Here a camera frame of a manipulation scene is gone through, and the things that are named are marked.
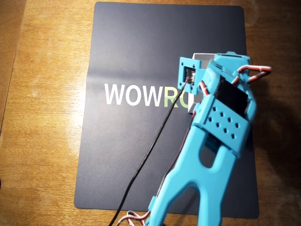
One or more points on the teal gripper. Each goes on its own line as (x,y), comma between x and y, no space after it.
(231,59)

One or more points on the white cardboard box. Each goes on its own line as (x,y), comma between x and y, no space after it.
(204,58)

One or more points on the black mat with WOWROBO print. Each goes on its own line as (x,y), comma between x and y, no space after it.
(129,153)

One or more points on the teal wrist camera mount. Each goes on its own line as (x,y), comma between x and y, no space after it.
(182,63)

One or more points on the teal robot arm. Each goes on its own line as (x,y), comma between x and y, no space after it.
(211,179)

